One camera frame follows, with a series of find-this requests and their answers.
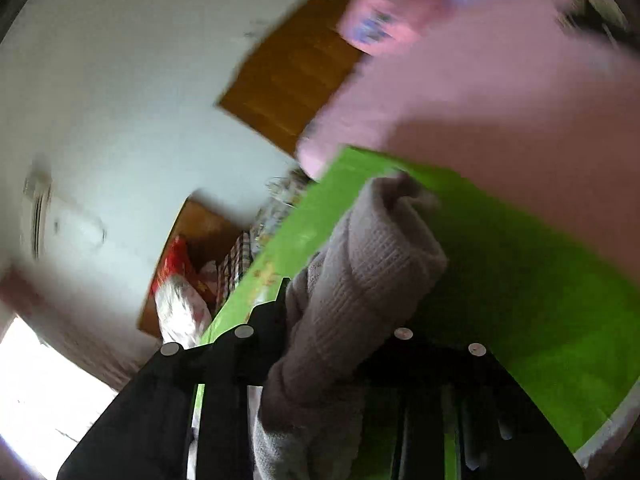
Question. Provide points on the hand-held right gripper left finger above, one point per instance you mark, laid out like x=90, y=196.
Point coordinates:
x=270, y=320

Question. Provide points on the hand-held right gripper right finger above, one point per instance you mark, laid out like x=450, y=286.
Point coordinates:
x=415, y=360

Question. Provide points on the lilac pants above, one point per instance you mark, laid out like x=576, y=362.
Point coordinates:
x=365, y=270

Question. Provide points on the plaid bed sheet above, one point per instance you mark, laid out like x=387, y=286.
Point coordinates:
x=237, y=265

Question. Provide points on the white pink patterned quilt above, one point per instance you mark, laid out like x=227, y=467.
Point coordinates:
x=182, y=310

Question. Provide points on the red embroidered pillow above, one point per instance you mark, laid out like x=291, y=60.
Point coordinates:
x=177, y=260

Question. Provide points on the small wooden headboard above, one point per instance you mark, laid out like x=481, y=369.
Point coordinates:
x=205, y=230

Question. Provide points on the nightstand with printed cloth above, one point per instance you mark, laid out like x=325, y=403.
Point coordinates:
x=277, y=205

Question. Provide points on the green printed mat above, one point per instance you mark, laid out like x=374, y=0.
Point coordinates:
x=525, y=285

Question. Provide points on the patterned reddish curtain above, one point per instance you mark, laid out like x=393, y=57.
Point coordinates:
x=75, y=330

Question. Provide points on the large wooden headboard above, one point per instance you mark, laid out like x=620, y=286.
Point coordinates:
x=300, y=75

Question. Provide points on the white air conditioner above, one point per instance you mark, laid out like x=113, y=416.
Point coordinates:
x=37, y=215

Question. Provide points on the pink bed sheet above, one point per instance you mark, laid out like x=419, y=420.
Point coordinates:
x=500, y=90

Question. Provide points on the pink folded quilt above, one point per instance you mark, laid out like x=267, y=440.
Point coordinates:
x=390, y=15

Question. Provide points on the black floral garment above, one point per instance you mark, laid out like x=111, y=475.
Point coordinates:
x=590, y=17

